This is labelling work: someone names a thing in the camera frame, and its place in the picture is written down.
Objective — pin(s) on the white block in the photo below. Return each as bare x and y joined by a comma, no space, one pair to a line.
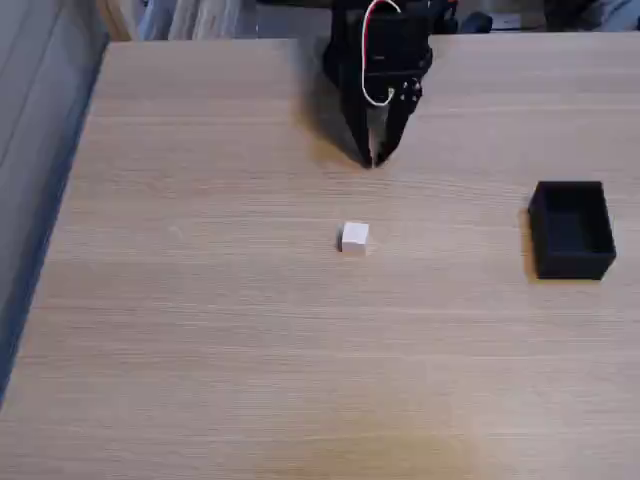
355,237

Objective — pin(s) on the black open box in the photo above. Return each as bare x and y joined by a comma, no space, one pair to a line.
572,235

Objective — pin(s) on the small black object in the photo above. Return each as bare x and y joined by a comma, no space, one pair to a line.
476,22

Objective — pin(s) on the pale hanging cloth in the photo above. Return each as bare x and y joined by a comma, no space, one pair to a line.
200,20

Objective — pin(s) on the dark blue cloth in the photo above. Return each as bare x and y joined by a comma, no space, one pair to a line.
595,15

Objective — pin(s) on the wooden frame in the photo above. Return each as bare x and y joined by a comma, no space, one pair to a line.
117,20

